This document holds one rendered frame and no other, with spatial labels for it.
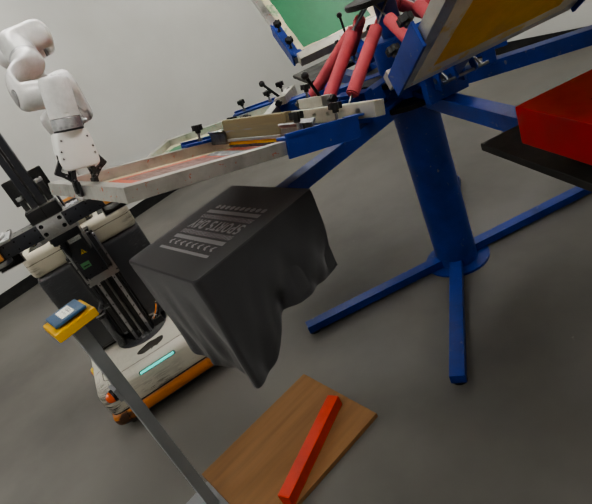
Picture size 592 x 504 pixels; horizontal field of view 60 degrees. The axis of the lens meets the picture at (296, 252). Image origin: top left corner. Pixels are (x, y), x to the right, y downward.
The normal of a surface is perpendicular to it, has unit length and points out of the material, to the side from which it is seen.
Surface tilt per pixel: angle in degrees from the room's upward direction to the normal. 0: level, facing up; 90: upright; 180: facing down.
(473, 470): 0
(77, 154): 93
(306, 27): 32
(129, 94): 90
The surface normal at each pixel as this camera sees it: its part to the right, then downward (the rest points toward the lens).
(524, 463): -0.37, -0.81
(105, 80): 0.65, 0.12
